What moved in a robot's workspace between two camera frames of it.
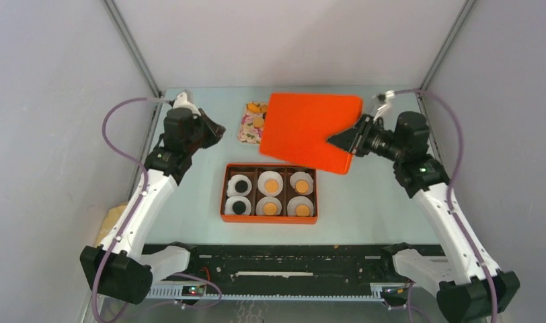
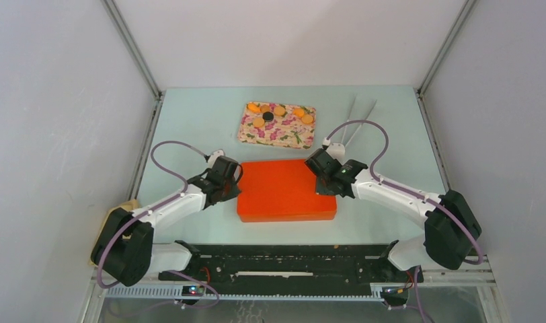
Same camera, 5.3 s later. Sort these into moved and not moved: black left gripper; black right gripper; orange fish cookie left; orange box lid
Moved: black right gripper; black left gripper; orange box lid
Not moved: orange fish cookie left
